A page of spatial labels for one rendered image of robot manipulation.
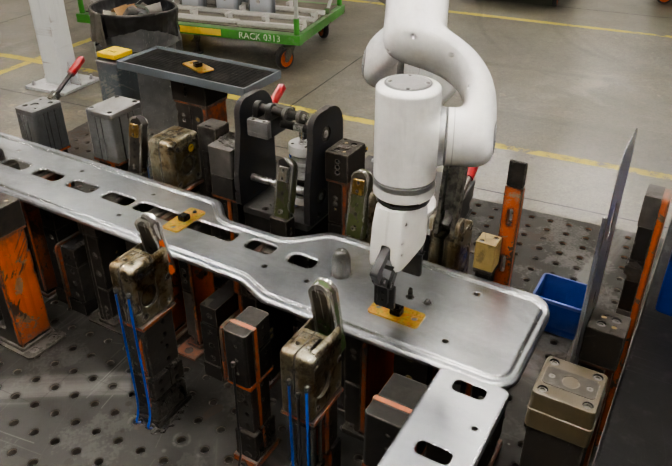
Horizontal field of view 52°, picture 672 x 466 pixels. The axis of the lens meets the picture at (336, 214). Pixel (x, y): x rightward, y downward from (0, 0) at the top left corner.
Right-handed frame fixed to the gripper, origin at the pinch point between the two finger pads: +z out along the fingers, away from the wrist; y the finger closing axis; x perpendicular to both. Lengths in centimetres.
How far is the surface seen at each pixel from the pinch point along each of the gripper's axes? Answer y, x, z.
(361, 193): -19.0, -16.6, -1.6
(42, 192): 1, -79, 6
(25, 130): -17, -106, 5
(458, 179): -19.1, 1.1, -9.1
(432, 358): 6.4, 8.6, 5.7
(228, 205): -21, -50, 12
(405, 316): 0.5, 1.6, 5.2
